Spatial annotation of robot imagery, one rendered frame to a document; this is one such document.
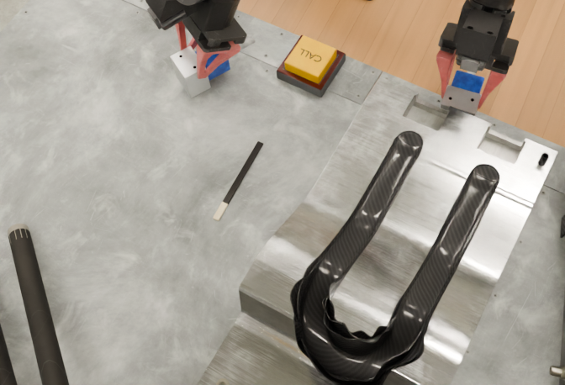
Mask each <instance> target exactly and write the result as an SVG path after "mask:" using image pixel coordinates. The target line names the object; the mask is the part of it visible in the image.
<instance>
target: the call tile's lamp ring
mask: <svg viewBox="0 0 565 385"><path fill-rule="evenodd" d="M301 38H302V35H301V36H300V37H299V39H298V41H297V42H296V44H295V45H294V46H293V48H292V49H291V50H290V52H289V53H288V55H287V56H286V58H285V59H284V61H283V62H282V64H281V65H280V66H279V67H278V69H277V71H279V72H281V73H282V74H284V75H287V76H290V77H292V78H294V79H296V80H298V81H301V82H303V83H305V84H308V85H310V86H311V87H315V88H317V89H319V90H321V89H322V88H323V86H324V85H325V84H326V82H327V81H328V79H329V78H330V75H331V74H332V72H333V71H334V69H335V68H336V67H337V65H338V64H339V62H340V61H341V59H342V57H343V56H344V54H345V53H344V52H341V51H339V50H336V54H338V57H337V58H336V60H335V62H334V63H333V65H332V66H331V68H330V69H329V70H328V72H327V74H326V75H325V77H324V79H323V80H322V82H321V83H320V84H319V85H318V84H316V83H314V82H311V81H309V80H307V79H304V78H302V77H301V76H297V75H295V74H293V73H291V72H289V71H285V70H283V68H284V67H285V63H284V62H285V60H286V59H287V58H288V57H289V55H290V54H291V52H292V51H293V49H294V47H295V46H296V45H297V43H298V42H299V41H300V39H301Z"/></svg>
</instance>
